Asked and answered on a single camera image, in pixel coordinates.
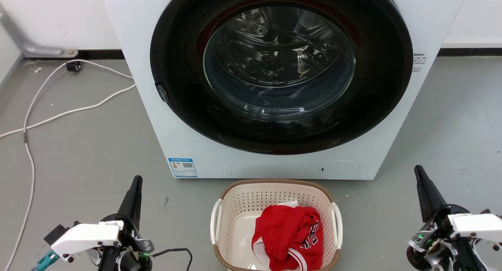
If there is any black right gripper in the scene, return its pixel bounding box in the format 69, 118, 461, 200
406, 165, 471, 271

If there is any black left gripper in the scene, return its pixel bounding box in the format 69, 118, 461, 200
101, 175, 155, 271

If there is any beige perforated laundry basket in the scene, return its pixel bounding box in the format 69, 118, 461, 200
210, 179, 344, 271

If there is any blue white energy label sticker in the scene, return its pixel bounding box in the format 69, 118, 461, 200
168, 158, 198, 178

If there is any small black box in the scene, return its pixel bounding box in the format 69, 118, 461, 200
44, 222, 81, 246

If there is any round white filter cover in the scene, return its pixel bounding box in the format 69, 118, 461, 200
319, 160, 361, 180

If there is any teal connector piece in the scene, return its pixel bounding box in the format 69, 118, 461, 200
31, 250, 60, 271

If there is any grey door latch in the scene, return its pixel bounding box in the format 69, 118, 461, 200
155, 83, 169, 104

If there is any small printed text sticker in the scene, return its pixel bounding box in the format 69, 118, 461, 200
412, 53, 428, 73

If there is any black round washer door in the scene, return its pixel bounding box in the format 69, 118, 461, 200
150, 0, 414, 155

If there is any red white sports jersey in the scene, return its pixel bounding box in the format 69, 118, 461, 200
251, 200, 325, 271

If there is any black baseboard strip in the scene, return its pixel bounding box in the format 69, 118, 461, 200
437, 47, 502, 57
24, 49, 126, 61

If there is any white front-load washing machine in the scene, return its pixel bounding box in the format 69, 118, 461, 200
98, 0, 469, 181

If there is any steel washer drum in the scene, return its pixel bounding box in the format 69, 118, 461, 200
203, 5, 356, 121

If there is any thin black left gripper cable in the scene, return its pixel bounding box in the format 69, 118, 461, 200
151, 248, 193, 271

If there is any thick white floor cable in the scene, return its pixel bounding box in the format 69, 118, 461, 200
0, 83, 136, 138

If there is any thin white floor cable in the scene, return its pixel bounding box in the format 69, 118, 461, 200
4, 59, 135, 271

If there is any grey bent wall pipe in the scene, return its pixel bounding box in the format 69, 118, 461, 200
0, 4, 78, 58

